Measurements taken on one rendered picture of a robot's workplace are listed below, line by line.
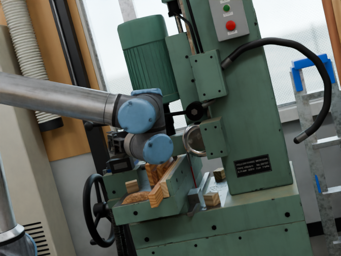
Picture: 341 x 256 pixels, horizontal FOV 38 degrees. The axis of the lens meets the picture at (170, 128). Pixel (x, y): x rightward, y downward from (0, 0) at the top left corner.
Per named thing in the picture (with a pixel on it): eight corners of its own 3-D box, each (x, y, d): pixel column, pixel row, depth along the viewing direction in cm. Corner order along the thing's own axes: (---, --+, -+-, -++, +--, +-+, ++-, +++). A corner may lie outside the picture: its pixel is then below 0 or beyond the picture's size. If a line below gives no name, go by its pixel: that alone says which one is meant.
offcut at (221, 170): (220, 176, 201) (218, 167, 201) (228, 175, 199) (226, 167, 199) (214, 180, 198) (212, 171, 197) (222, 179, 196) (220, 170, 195)
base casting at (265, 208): (161, 207, 211) (156, 187, 210) (296, 181, 198) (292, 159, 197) (135, 250, 168) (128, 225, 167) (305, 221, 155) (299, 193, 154)
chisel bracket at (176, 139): (164, 159, 187) (159, 137, 186) (200, 151, 184) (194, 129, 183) (160, 163, 180) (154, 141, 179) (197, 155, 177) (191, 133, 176)
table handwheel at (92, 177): (102, 173, 208) (72, 176, 180) (146, 164, 204) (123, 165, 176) (114, 242, 205) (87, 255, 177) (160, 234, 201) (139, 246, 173)
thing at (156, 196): (186, 156, 208) (183, 147, 207) (191, 155, 207) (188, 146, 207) (151, 208, 144) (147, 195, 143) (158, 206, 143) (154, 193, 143)
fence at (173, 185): (196, 153, 209) (193, 140, 208) (200, 152, 209) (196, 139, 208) (169, 196, 151) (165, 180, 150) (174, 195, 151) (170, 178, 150)
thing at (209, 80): (203, 99, 166) (192, 55, 164) (229, 92, 164) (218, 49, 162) (199, 102, 158) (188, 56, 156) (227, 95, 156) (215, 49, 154)
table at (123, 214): (136, 179, 217) (132, 166, 216) (203, 165, 210) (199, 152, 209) (88, 231, 158) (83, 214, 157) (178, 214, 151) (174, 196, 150)
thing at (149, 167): (162, 170, 193) (158, 151, 192) (166, 169, 192) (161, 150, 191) (149, 186, 172) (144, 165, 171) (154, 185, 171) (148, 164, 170)
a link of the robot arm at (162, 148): (173, 129, 141) (177, 162, 143) (154, 125, 152) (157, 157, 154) (144, 135, 137) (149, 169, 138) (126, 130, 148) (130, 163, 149)
